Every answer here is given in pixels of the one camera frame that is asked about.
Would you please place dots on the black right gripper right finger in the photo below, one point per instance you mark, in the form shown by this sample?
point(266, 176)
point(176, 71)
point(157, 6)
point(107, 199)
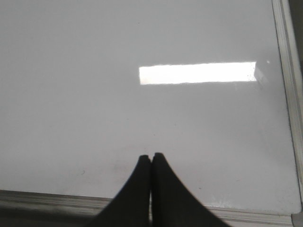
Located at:
point(171, 202)

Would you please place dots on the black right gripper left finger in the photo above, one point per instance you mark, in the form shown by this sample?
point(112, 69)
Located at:
point(130, 207)

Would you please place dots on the white whiteboard with grey frame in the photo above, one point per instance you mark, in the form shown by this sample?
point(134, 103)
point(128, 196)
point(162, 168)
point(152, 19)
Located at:
point(87, 86)

